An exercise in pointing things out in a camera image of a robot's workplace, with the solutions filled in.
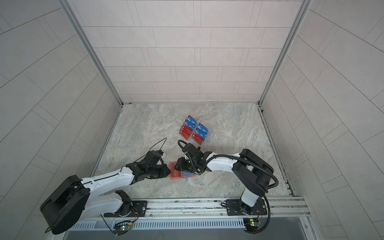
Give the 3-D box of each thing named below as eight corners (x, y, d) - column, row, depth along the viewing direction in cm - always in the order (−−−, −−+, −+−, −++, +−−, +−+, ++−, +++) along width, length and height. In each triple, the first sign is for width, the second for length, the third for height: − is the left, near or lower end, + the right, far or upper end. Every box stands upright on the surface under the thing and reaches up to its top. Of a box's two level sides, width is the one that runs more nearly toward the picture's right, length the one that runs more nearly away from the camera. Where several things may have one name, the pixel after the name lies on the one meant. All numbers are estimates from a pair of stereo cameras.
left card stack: (178, 134, 100) (177, 126, 93) (189, 123, 106) (189, 115, 99) (188, 140, 97) (187, 133, 90) (198, 128, 103) (198, 120, 96)
